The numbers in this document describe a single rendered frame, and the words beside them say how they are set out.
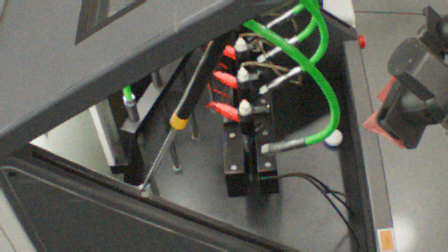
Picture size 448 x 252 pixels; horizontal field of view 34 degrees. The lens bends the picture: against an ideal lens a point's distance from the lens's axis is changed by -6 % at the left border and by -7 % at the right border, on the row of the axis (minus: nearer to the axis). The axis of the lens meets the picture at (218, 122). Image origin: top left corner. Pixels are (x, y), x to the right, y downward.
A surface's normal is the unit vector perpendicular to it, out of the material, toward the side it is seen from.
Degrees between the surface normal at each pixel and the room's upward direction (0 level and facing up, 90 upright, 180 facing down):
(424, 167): 0
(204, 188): 0
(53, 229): 90
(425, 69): 54
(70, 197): 90
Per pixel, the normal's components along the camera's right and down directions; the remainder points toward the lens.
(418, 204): -0.11, -0.64
